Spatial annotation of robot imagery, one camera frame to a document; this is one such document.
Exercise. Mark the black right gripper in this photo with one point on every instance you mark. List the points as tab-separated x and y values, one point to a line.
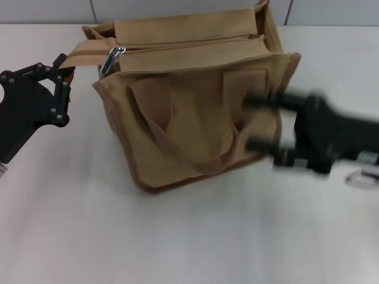
325	133

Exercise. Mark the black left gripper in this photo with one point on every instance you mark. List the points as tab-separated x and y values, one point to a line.
23	112

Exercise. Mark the silver metal zipper pull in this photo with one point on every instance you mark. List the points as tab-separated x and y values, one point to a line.
108	63

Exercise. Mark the khaki canvas food bag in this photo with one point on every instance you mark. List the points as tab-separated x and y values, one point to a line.
192	124

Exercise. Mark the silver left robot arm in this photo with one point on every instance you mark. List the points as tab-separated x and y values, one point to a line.
2	168

